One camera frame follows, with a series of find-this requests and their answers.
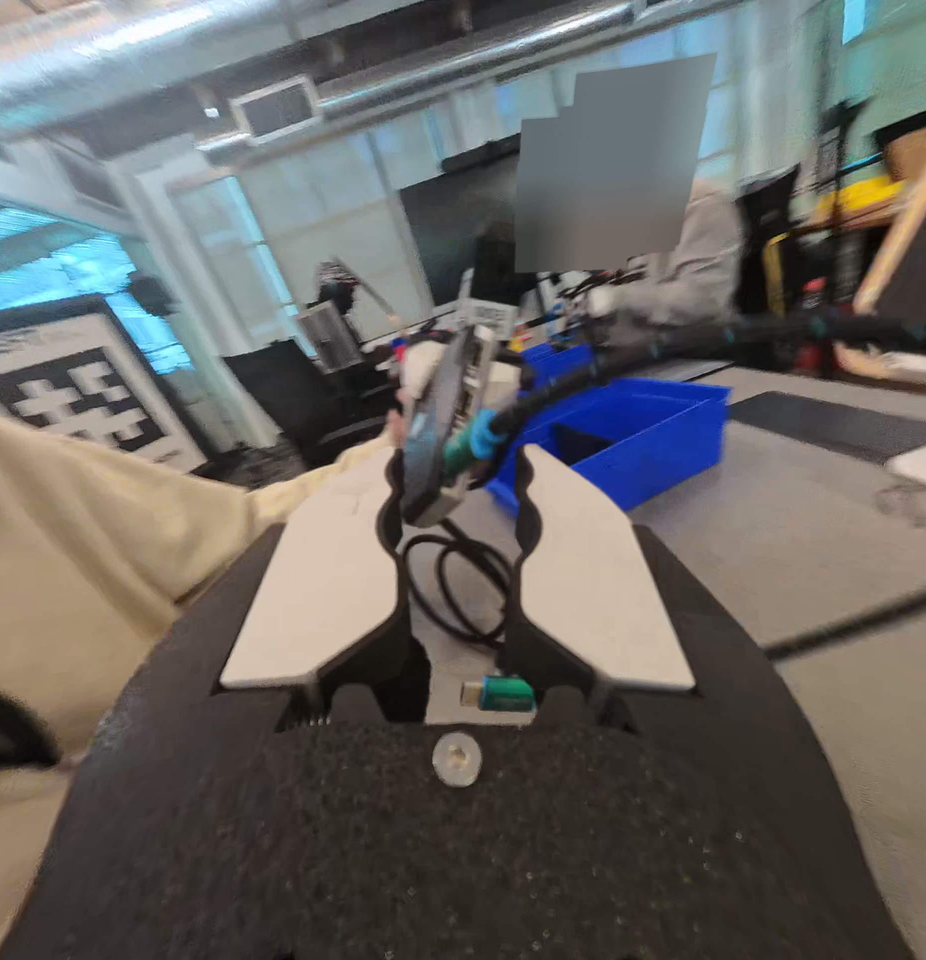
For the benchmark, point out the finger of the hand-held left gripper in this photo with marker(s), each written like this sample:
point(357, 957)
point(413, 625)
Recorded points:
point(424, 367)

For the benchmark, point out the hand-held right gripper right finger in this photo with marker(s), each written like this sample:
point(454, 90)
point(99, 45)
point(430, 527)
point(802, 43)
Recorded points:
point(605, 600)

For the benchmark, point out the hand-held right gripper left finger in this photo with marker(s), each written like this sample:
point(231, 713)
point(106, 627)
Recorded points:
point(313, 600)

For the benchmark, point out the silver hub adapter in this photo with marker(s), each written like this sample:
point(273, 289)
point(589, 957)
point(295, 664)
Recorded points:
point(425, 450)

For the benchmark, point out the person's left forearm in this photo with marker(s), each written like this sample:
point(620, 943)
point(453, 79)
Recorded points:
point(133, 525)

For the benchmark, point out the grey desk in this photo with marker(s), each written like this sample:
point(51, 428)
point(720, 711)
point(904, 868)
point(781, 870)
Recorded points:
point(732, 562)

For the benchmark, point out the person's left hand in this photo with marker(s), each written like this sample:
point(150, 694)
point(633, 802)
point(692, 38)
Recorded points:
point(397, 427)

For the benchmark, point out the black white marker board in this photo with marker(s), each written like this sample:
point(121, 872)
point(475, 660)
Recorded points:
point(73, 390)

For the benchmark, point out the black bag yellow trim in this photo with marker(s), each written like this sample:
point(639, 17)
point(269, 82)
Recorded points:
point(766, 225)

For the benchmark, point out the person's cream sweatshirt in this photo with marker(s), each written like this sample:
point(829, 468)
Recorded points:
point(13, 840)

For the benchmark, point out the black stand pole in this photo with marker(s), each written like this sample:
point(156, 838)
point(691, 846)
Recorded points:
point(837, 247)

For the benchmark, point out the wood-framed black panel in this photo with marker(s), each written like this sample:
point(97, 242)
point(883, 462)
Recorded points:
point(920, 262)

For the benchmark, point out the yellow box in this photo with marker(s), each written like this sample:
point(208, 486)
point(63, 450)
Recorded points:
point(867, 196)

